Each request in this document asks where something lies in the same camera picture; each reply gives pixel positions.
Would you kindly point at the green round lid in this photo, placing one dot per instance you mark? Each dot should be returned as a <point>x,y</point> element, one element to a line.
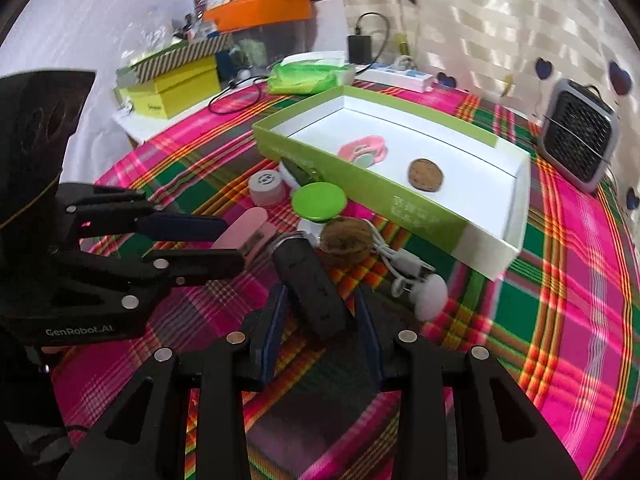
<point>320,201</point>

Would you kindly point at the cream curtain with hearts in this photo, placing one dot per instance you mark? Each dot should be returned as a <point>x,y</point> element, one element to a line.
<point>475,25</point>

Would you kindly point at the grey portable heater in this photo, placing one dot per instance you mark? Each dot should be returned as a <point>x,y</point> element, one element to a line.
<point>575,135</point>

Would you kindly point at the green tissue pack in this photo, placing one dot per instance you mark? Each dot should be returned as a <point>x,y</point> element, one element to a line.
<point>305,75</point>

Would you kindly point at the white power strip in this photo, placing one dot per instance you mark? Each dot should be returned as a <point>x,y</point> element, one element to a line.
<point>400,77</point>

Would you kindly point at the clear plastic bag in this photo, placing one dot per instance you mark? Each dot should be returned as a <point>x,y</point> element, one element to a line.
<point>165,35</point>

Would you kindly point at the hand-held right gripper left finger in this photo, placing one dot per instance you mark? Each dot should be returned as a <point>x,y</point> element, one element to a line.
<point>270,332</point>

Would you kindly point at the striped box lid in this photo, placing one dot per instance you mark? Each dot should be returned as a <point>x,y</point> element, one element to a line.
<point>180,57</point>

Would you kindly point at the green and white cardboard box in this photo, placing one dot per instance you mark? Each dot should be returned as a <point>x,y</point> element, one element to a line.
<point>400,202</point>

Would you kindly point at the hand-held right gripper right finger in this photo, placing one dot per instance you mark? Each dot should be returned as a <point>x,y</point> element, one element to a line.
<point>369,332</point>

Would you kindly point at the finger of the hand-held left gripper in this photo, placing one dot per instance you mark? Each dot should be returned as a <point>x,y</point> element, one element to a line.
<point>210,262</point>
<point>185,225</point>

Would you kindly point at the yellow cardboard box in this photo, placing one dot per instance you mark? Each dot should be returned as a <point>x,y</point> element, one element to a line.
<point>175,90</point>

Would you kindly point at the black rectangular device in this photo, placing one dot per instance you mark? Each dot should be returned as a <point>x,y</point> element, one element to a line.
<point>312,285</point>

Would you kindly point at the pink and green round clip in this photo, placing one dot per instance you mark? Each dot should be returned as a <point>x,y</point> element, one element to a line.
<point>350,149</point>

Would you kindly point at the orange round container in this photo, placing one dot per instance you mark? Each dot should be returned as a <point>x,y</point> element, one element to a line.
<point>260,10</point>

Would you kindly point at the pink green plaid tablecloth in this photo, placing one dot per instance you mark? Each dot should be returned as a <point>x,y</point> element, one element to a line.
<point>550,310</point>

